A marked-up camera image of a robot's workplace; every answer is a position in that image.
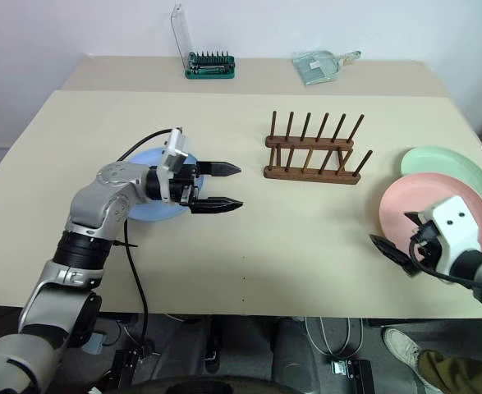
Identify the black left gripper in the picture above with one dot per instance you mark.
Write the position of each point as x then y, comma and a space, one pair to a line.
184, 182

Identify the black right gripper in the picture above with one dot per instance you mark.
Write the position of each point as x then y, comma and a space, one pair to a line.
426, 240

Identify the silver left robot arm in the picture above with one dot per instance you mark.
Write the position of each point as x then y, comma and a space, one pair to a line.
88, 201

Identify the wooden dish rack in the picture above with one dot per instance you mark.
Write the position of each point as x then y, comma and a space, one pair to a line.
310, 174

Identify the pink plate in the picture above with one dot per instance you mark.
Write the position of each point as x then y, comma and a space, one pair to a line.
407, 199

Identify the blue plate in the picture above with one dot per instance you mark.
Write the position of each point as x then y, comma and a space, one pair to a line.
156, 212

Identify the green plate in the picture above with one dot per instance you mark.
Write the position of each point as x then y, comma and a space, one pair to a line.
442, 162

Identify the white sneaker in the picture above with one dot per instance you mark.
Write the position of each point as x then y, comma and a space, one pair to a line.
405, 349

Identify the green screwdriver bit set case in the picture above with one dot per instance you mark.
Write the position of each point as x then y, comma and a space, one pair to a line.
212, 69

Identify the olive trouser leg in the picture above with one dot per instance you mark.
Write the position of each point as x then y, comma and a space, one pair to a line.
458, 373

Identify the black box with metal clasp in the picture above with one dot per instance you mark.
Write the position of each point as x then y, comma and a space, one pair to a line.
353, 375

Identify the clear green dustpan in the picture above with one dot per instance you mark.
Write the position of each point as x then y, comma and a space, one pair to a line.
316, 67

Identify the black box under table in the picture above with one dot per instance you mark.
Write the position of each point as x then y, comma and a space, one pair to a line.
129, 365

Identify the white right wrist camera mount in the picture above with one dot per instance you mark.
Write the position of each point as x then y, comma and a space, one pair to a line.
458, 223

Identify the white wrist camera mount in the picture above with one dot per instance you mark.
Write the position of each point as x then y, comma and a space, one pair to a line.
458, 223
175, 152

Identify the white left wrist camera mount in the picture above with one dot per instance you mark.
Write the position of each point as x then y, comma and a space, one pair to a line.
175, 152

